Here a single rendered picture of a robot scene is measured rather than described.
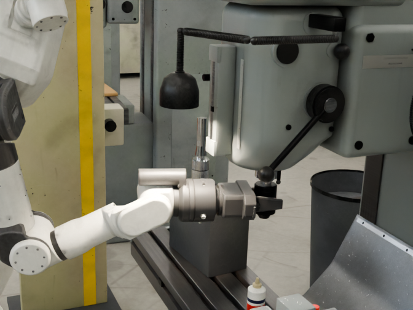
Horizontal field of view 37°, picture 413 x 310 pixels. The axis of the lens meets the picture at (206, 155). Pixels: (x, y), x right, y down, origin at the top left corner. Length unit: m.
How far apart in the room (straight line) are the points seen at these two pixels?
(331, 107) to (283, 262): 2.73
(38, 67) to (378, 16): 0.65
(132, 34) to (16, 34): 8.40
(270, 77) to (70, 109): 1.87
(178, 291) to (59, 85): 1.53
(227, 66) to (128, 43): 8.48
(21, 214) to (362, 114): 0.68
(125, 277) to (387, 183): 2.28
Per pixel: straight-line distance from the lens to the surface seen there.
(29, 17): 1.25
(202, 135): 1.65
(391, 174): 1.56
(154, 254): 1.75
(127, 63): 9.68
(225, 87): 1.18
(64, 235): 1.28
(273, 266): 3.79
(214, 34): 1.06
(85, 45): 2.87
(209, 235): 1.58
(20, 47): 1.26
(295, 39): 1.04
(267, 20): 1.12
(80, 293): 3.26
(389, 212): 1.58
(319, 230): 3.30
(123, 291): 3.47
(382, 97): 1.25
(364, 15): 1.20
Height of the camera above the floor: 1.69
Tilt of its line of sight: 17 degrees down
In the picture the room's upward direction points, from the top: 2 degrees clockwise
